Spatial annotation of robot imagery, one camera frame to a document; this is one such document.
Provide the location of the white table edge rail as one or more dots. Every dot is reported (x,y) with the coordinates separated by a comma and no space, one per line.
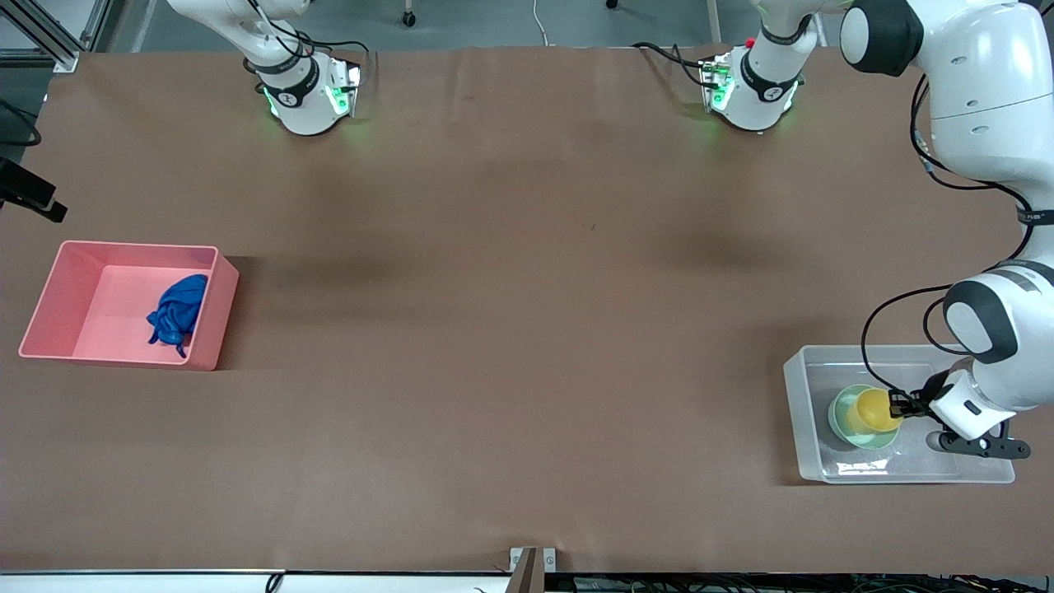
(165,583)

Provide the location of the blue cloth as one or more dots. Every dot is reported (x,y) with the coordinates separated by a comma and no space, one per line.
(177,313)

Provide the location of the grey metal post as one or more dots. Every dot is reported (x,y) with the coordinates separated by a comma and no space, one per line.
(714,21)

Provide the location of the pink plastic box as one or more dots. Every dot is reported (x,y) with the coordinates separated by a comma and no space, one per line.
(107,305)

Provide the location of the aluminium frame profile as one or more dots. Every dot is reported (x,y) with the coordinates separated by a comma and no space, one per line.
(49,37)

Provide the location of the metal table edge bracket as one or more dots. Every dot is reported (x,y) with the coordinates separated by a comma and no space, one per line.
(533,568)

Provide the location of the pale green bowl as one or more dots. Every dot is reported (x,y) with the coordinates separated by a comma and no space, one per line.
(840,420)

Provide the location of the yellow plastic cup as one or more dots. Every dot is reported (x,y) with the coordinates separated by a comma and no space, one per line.
(874,412)

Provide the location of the clear plastic box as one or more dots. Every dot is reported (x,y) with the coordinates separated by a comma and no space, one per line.
(811,445)

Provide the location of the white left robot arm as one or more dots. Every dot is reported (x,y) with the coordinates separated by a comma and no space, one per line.
(988,99)

